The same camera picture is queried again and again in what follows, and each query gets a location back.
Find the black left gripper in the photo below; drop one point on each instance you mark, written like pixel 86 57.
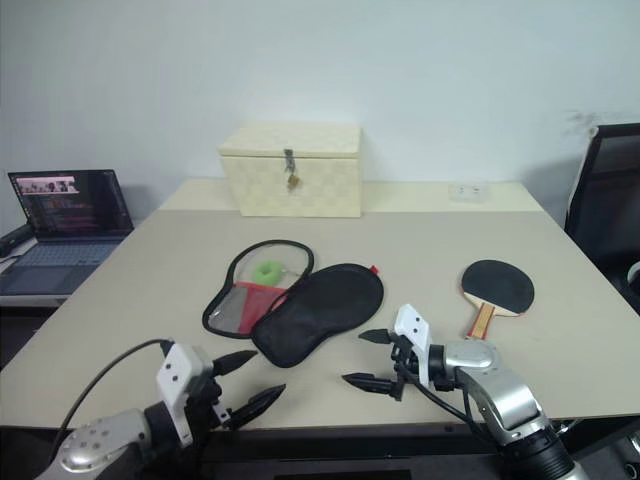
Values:
pixel 210 395

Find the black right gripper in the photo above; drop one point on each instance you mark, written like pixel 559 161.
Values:
pixel 406 362

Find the red and black pouch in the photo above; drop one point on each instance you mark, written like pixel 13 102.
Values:
pixel 325 300

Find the black table tennis paddle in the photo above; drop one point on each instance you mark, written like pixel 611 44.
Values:
pixel 495 285

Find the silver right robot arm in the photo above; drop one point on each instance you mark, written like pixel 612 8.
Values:
pixel 505 395

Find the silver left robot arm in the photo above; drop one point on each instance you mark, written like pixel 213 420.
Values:
pixel 95 445

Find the cream woven lidded box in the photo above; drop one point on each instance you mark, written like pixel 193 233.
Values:
pixel 320 185

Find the small clear plastic box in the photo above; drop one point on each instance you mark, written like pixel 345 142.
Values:
pixel 468 192

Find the brass padlock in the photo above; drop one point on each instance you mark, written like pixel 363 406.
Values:
pixel 293 182

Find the metal box latch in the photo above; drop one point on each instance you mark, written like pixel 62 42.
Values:
pixel 289 159

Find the open grey laptop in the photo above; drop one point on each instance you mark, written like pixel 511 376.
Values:
pixel 70 210

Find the black bar-shaped device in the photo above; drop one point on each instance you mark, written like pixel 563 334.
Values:
pixel 15 239

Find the black office chair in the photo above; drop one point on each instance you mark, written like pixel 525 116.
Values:
pixel 610 200

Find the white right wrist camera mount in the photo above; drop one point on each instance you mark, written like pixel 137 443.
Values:
pixel 412 325

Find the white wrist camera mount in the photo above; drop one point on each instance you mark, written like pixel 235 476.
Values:
pixel 412 325
pixel 175 372

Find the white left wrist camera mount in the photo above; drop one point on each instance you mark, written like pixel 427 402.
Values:
pixel 175 372

